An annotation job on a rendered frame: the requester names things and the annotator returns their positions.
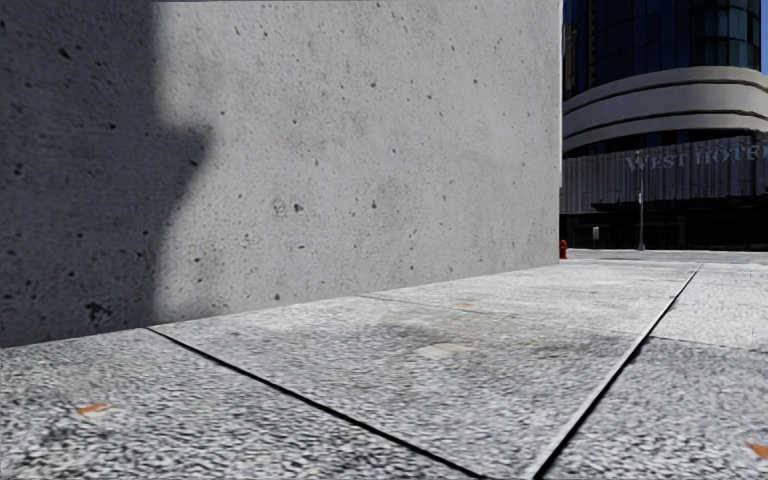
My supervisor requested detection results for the pale concrete building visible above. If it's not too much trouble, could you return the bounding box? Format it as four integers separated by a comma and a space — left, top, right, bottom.
0, 0, 564, 350

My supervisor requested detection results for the grey street lamp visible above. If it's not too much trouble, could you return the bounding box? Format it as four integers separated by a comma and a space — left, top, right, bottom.
634, 151, 647, 252

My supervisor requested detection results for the glass tower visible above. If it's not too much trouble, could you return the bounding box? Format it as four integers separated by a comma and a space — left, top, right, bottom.
559, 0, 768, 253

